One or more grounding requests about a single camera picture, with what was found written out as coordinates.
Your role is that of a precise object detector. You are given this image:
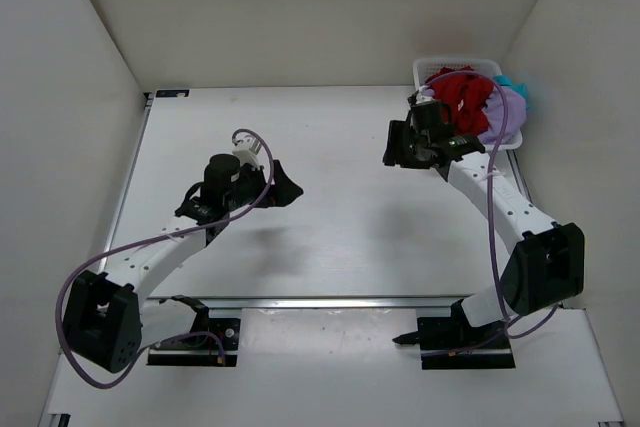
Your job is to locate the teal t shirt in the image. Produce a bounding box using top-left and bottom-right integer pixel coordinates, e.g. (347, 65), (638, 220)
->
(494, 74), (531, 109)

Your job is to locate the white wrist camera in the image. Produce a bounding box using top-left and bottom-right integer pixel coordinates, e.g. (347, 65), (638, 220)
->
(408, 86), (434, 106)
(232, 134), (262, 169)

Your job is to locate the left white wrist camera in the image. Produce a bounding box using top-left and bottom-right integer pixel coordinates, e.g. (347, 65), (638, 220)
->
(232, 134), (262, 169)

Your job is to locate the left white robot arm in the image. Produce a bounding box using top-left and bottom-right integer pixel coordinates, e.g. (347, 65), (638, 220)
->
(56, 154), (303, 374)

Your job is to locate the lilac t shirt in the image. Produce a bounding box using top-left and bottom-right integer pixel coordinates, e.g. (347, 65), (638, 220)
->
(474, 87), (527, 146)

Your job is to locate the white plastic basket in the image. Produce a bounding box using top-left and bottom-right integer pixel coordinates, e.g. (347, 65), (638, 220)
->
(412, 56), (523, 150)

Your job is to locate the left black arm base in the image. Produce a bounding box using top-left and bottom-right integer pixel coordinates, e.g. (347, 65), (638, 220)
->
(140, 295), (241, 367)

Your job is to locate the dark blue label sticker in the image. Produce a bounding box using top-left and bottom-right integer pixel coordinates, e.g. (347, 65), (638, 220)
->
(155, 89), (190, 98)

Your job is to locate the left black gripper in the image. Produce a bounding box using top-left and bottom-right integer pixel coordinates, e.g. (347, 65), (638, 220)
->
(224, 159), (302, 211)

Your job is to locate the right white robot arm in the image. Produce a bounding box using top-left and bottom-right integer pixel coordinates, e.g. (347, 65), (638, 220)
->
(383, 93), (585, 347)

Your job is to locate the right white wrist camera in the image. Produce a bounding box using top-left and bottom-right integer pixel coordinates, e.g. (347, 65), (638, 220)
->
(408, 86), (434, 106)

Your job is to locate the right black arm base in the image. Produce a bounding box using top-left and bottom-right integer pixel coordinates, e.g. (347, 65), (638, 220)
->
(392, 317), (516, 371)

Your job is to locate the red t shirt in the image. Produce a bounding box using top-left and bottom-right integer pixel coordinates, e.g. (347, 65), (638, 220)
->
(426, 66), (494, 136)

